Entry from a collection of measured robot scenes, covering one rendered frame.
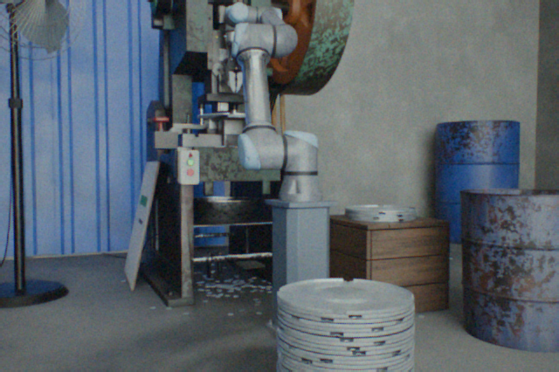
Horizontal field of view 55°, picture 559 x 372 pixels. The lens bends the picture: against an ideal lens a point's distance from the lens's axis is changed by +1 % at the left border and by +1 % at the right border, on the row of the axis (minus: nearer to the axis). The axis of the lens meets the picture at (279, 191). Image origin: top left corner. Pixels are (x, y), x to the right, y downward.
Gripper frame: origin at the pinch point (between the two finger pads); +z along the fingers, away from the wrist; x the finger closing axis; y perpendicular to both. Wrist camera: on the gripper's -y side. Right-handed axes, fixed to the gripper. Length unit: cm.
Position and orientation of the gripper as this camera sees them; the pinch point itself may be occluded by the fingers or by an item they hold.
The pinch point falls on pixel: (235, 89)
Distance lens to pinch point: 236.8
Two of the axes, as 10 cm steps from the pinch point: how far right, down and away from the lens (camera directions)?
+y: -3.9, -0.4, 9.2
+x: -9.2, 0.2, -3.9
